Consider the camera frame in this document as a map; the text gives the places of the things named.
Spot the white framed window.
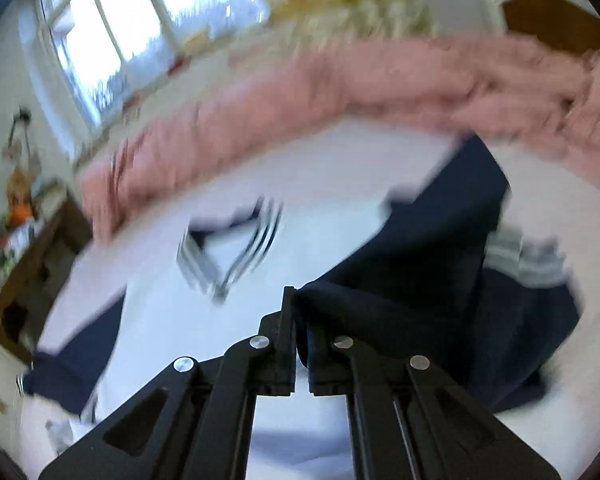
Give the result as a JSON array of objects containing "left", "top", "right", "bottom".
[{"left": 17, "top": 0, "right": 271, "bottom": 131}]

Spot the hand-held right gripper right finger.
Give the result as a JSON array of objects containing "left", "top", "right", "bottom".
[{"left": 307, "top": 332, "right": 563, "bottom": 480}]

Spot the white and brown headboard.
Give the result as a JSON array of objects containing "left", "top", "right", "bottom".
[{"left": 480, "top": 0, "right": 600, "bottom": 61}]

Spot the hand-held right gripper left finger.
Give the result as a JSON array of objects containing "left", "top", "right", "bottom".
[{"left": 39, "top": 286, "right": 297, "bottom": 480}]

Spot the orange plush toy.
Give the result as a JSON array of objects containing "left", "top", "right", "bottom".
[{"left": 5, "top": 170, "right": 36, "bottom": 226}]

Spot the dark wooden desk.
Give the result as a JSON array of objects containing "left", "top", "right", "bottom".
[{"left": 0, "top": 195, "right": 93, "bottom": 366}]

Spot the white and navy varsity jacket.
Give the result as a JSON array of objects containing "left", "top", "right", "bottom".
[{"left": 22, "top": 132, "right": 583, "bottom": 480}]

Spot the pink checked quilt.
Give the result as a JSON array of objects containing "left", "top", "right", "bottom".
[{"left": 77, "top": 32, "right": 600, "bottom": 241}]

